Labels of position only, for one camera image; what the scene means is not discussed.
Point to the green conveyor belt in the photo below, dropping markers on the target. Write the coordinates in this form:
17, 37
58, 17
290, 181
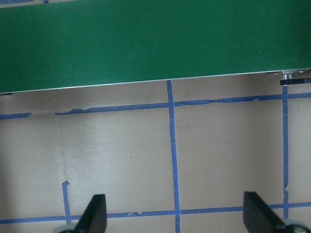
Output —
145, 43

